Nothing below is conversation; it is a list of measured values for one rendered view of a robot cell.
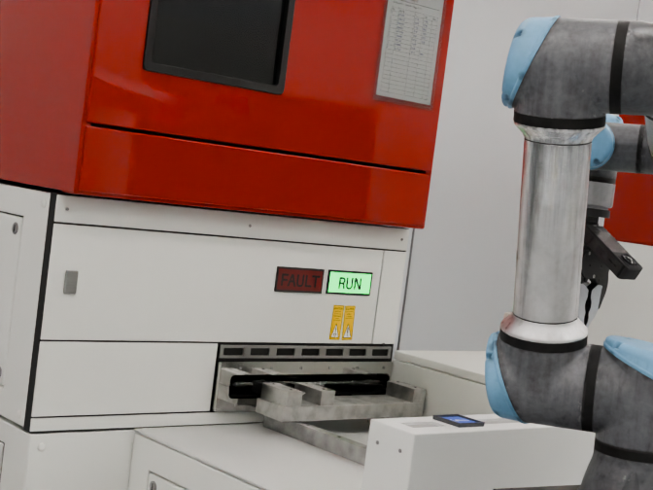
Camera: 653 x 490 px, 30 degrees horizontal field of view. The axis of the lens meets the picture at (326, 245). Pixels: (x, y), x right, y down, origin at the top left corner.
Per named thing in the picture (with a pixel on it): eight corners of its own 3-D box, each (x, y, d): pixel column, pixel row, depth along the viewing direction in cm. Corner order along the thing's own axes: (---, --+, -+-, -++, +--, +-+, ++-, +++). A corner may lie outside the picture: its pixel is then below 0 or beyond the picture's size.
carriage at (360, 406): (255, 412, 228) (257, 397, 227) (395, 407, 251) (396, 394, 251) (281, 422, 222) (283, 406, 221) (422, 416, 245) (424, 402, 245)
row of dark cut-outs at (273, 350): (217, 357, 226) (219, 344, 226) (388, 358, 254) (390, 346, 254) (219, 358, 225) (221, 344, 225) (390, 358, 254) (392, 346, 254)
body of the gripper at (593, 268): (568, 277, 207) (578, 206, 207) (609, 284, 201) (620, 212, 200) (539, 275, 202) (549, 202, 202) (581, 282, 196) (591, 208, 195)
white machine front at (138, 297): (23, 429, 204) (51, 192, 202) (377, 415, 257) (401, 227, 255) (31, 434, 202) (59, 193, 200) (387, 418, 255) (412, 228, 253)
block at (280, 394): (259, 397, 228) (261, 381, 228) (274, 397, 230) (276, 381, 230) (287, 406, 222) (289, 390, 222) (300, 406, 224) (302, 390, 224)
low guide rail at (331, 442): (262, 426, 231) (264, 410, 231) (270, 426, 232) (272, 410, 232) (453, 500, 193) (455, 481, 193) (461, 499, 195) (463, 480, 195)
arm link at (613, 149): (639, 120, 183) (643, 125, 193) (564, 115, 186) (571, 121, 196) (634, 172, 183) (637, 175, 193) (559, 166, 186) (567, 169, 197)
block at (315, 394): (292, 396, 233) (294, 381, 233) (306, 396, 235) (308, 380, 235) (320, 405, 227) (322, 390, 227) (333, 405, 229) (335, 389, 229)
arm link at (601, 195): (625, 186, 200) (594, 181, 194) (621, 213, 200) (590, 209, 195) (588, 182, 205) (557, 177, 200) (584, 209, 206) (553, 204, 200)
